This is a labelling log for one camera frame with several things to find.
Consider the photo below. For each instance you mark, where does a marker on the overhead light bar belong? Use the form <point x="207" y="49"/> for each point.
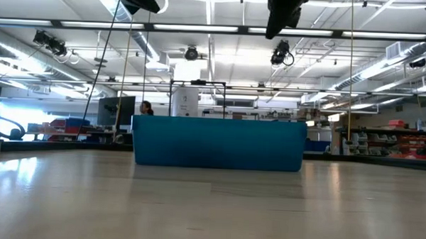
<point x="216" y="28"/>

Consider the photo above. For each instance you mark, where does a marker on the round black ceiling camera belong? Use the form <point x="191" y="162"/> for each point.
<point x="191" y="53"/>

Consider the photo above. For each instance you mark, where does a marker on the small black ceiling camera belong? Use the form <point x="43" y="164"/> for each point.
<point x="417" y="63"/>

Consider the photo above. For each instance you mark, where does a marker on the blue plastic bin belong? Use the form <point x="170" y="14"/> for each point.
<point x="219" y="144"/>

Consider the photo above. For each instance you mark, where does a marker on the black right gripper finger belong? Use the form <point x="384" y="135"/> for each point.
<point x="281" y="13"/>
<point x="295" y="18"/>

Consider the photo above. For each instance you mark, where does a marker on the yellow vertical pole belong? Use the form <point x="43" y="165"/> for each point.
<point x="350" y="67"/>

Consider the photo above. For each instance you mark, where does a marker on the black table edge rail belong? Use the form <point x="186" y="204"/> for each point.
<point x="55" y="146"/>

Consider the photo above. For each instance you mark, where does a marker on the storage shelf with red bins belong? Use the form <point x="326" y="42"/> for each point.
<point x="404" y="142"/>

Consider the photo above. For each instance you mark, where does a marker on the black ceiling camera cluster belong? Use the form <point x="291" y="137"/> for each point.
<point x="50" y="43"/>

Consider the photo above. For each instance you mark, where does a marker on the white cylindrical column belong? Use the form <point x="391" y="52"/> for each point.
<point x="185" y="102"/>

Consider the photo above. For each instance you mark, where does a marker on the black metal frame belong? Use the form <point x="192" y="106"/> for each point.
<point x="198" y="83"/>

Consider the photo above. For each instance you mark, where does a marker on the silver ceiling air duct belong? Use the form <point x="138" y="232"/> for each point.
<point x="131" y="28"/>

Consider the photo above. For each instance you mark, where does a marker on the black computer monitor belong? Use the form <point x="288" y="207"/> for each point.
<point x="116" y="110"/>

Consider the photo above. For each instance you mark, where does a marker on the red and blue storage bins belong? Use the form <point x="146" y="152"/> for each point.
<point x="68" y="128"/>

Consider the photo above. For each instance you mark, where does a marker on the person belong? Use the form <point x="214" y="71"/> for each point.
<point x="146" y="108"/>

